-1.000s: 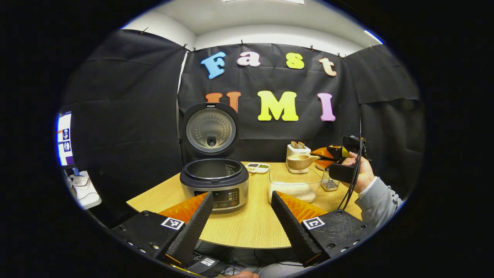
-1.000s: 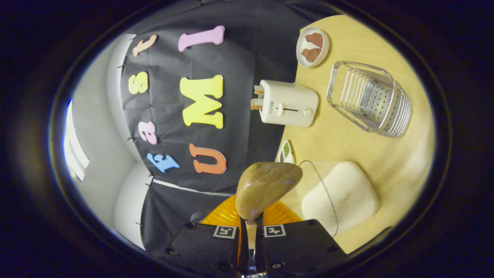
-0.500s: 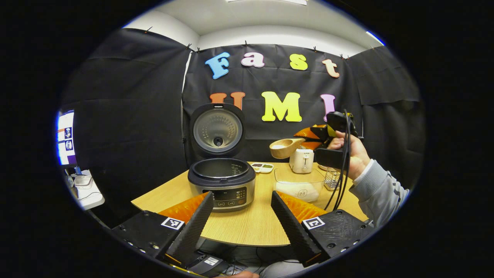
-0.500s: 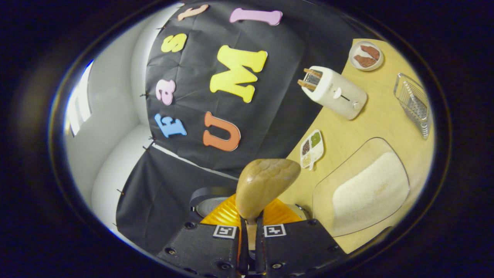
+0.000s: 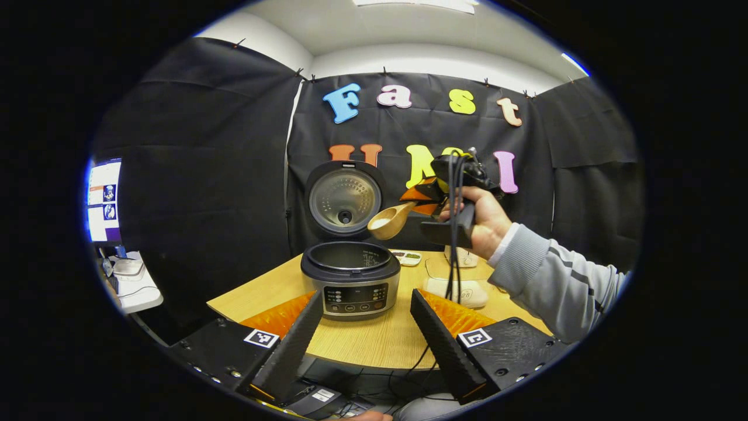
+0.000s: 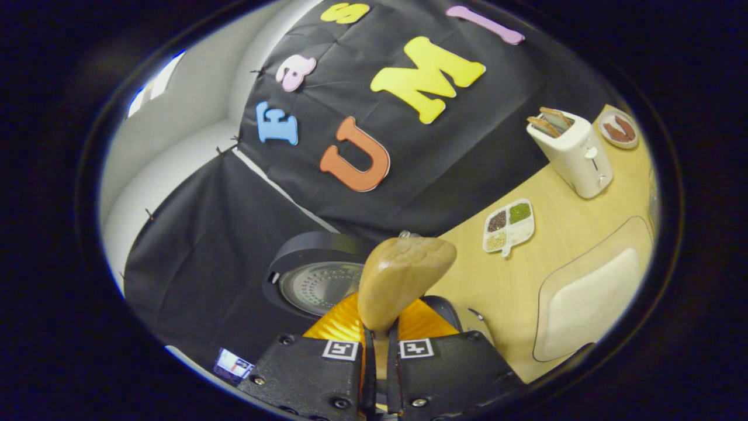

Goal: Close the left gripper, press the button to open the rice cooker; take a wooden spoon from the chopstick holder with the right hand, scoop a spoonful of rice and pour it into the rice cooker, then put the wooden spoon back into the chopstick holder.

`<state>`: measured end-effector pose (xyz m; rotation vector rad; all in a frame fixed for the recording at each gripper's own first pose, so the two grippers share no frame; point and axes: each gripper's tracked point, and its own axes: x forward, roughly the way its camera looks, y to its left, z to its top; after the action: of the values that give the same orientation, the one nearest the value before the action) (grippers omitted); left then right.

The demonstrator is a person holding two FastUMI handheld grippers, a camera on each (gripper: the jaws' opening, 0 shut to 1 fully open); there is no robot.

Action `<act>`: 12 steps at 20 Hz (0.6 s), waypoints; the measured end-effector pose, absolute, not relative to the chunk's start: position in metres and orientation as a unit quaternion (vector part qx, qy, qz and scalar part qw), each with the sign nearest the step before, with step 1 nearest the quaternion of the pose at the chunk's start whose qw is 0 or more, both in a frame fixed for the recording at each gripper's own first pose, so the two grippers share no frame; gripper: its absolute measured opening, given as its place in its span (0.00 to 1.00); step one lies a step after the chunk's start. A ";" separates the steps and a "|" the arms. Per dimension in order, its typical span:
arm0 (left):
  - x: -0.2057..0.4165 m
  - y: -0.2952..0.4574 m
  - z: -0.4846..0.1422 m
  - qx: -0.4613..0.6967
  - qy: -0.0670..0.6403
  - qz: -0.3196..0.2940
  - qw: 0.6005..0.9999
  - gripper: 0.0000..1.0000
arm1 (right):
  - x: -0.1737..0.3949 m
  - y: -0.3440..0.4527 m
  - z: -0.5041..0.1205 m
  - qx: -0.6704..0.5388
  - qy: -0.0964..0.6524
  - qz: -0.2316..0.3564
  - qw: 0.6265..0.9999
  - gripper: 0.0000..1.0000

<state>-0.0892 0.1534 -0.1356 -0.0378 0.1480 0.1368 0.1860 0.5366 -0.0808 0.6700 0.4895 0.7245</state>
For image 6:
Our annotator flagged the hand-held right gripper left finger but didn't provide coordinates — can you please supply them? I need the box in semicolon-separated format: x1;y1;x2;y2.
237;292;375;421

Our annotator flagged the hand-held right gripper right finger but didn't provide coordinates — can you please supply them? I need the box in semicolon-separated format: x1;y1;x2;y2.
386;298;527;421

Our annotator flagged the dark grey rice cooker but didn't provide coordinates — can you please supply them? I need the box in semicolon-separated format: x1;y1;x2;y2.
262;230;497;348

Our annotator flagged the wooden spoon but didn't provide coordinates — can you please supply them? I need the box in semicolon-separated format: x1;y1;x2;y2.
357;237;458;381

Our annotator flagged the clear glass container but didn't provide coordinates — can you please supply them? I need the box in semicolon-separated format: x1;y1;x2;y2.
532;216;655;363

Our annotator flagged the white divided bean dish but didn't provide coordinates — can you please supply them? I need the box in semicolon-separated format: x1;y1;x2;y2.
483;199;535;258

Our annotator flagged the white toaster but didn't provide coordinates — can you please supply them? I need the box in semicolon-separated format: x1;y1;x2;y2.
526;107;614;199

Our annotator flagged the toast slice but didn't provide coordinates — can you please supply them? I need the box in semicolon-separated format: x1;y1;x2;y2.
539;107;576;130
527;116;563;139

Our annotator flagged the white round plate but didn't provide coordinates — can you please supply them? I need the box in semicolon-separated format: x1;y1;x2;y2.
597;110;640;150

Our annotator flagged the ceiling light panel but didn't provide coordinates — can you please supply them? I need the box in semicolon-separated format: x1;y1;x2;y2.
127;50;186;119

